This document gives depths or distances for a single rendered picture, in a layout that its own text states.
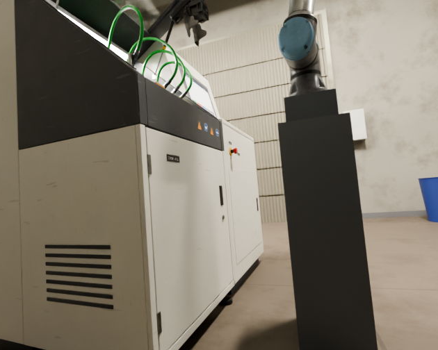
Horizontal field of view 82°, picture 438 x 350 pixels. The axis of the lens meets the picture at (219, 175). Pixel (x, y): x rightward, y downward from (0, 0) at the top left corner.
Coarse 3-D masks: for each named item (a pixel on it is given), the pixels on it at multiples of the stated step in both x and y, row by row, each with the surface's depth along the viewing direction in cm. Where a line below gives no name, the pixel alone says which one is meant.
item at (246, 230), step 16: (160, 48) 159; (160, 64) 158; (176, 80) 158; (224, 128) 143; (224, 144) 141; (240, 144) 169; (240, 160) 165; (240, 176) 161; (256, 176) 201; (240, 192) 158; (256, 192) 195; (240, 208) 155; (256, 208) 190; (240, 224) 152; (256, 224) 186; (240, 240) 149; (256, 240) 181; (240, 256) 146; (256, 256) 178; (240, 272) 144
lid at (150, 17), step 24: (72, 0) 116; (96, 0) 122; (120, 0) 130; (144, 0) 136; (168, 0) 144; (96, 24) 132; (120, 24) 139; (144, 24) 148; (168, 24) 155; (144, 48) 160
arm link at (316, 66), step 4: (316, 44) 98; (316, 56) 94; (316, 60) 96; (312, 64) 95; (316, 64) 96; (292, 68) 97; (300, 68) 95; (304, 68) 95; (308, 68) 96; (312, 68) 96; (316, 68) 96; (320, 68) 98; (292, 72) 100; (296, 72) 98
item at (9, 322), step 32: (0, 0) 105; (0, 32) 104; (0, 64) 103; (0, 96) 103; (0, 128) 102; (0, 160) 101; (0, 192) 101; (0, 224) 100; (0, 256) 99; (0, 288) 99; (0, 320) 98
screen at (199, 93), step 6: (180, 66) 172; (180, 72) 168; (186, 72) 179; (186, 78) 174; (186, 84) 171; (192, 84) 181; (198, 84) 194; (192, 90) 176; (198, 90) 188; (204, 90) 203; (192, 96) 172; (198, 96) 184; (204, 96) 198; (198, 102) 179; (204, 102) 192; (210, 102) 205; (204, 108) 187; (210, 108) 199
